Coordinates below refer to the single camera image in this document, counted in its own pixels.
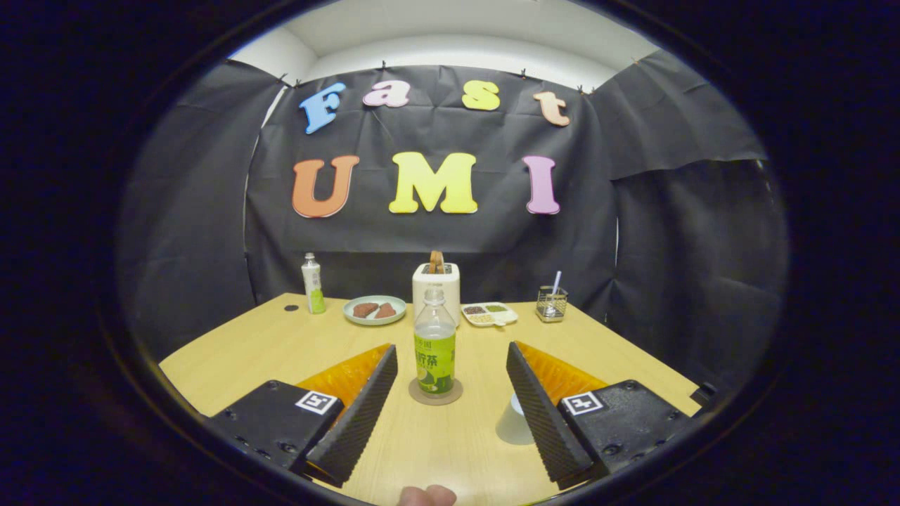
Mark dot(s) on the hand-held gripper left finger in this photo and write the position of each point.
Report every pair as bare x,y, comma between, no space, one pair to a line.
365,422

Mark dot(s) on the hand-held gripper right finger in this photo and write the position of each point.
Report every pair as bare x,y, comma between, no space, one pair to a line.
538,422

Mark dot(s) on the white cup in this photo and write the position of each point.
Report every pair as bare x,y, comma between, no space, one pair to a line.
513,425

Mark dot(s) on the green label juice bottle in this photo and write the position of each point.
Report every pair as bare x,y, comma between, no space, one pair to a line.
434,365

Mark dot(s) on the round brown coaster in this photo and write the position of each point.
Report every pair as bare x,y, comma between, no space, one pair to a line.
451,398

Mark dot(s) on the small white capped bottle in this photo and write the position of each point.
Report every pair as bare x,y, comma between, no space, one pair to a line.
313,284

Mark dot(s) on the pale green plate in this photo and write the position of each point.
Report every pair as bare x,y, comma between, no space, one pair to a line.
351,316

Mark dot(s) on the brown bread piece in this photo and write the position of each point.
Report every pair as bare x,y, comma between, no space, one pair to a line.
364,310
387,311

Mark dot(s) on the wooden table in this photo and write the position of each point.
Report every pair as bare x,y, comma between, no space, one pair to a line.
281,344

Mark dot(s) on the white divided dish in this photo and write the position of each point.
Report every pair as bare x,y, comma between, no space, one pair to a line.
489,314

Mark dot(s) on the white straw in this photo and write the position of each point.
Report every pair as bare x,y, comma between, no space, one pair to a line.
557,281

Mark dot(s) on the white toaster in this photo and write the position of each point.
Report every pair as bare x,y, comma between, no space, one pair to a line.
452,290

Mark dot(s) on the black table clamp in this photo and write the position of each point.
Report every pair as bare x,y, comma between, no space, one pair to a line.
703,393

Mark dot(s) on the toast slice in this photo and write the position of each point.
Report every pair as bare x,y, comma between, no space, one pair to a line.
436,261

